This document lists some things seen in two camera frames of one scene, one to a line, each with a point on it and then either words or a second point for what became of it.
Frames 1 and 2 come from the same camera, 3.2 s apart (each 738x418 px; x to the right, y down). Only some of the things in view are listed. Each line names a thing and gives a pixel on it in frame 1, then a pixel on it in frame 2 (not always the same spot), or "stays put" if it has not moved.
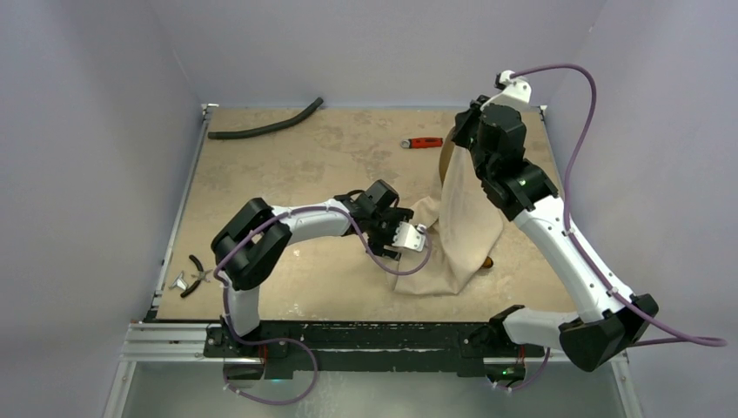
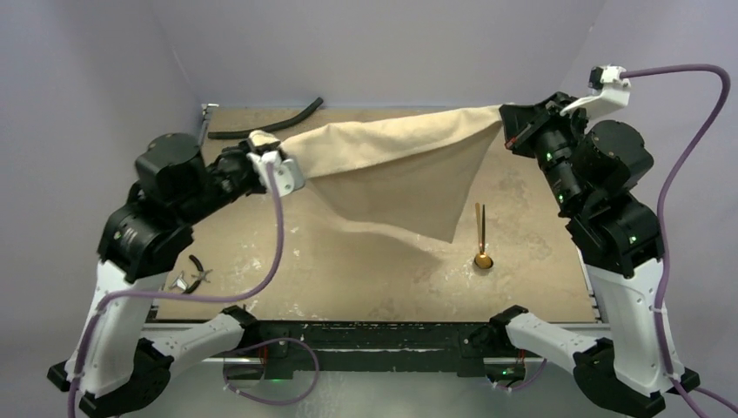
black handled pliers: [203, 275] stays put
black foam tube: [266, 128] stays put
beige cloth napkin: [463, 223] -> [409, 169]
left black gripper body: [383, 230] -> [231, 177]
